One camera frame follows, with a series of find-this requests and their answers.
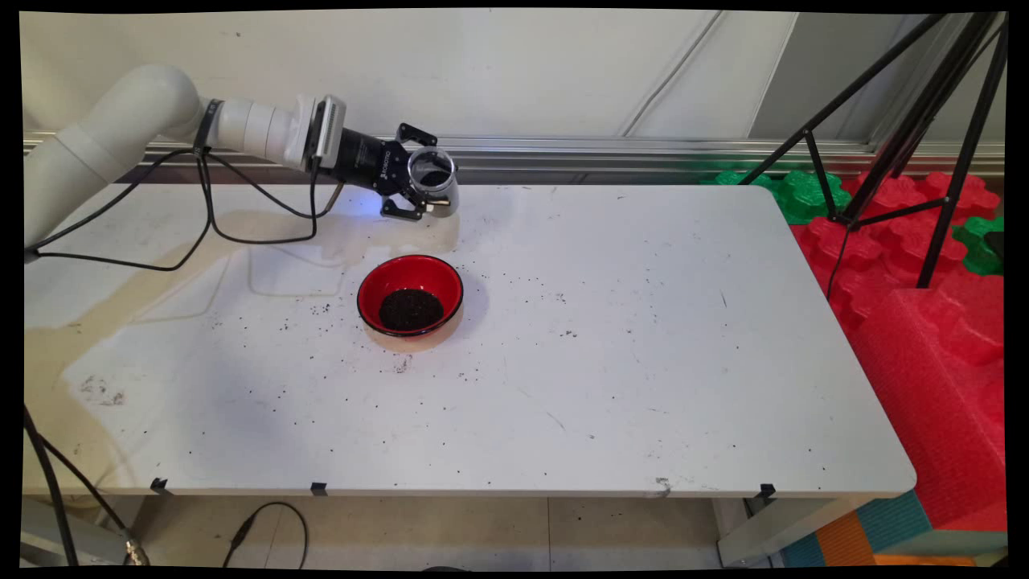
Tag red foam puzzle tiles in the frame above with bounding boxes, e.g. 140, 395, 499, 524
792, 170, 1002, 331

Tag clear plastic jar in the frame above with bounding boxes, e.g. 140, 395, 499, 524
406, 147, 461, 218

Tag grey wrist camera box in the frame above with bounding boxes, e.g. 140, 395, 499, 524
310, 95, 348, 172

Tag black tripod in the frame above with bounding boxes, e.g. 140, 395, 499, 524
736, 12, 1010, 302

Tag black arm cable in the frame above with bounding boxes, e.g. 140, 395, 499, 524
28, 149, 346, 273

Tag aluminium wall rail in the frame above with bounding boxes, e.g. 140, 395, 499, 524
24, 131, 1006, 178

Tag thin black floor cable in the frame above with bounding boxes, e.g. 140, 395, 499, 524
221, 503, 309, 569

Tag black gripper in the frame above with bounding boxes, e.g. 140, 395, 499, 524
334, 123, 452, 223

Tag black grains pile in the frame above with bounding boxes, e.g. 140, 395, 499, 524
379, 289, 445, 332

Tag white wall conduit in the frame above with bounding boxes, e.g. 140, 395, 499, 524
623, 12, 724, 138

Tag red bowl black rim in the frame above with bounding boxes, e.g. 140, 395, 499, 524
357, 255, 465, 337

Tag white table leg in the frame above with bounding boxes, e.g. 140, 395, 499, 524
715, 495, 865, 568
22, 499, 133, 565

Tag teal and orange foam mat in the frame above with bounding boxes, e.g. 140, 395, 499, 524
780, 491, 1006, 568

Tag green foam puzzle tile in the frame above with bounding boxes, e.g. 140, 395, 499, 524
953, 216, 1006, 277
703, 169, 851, 226

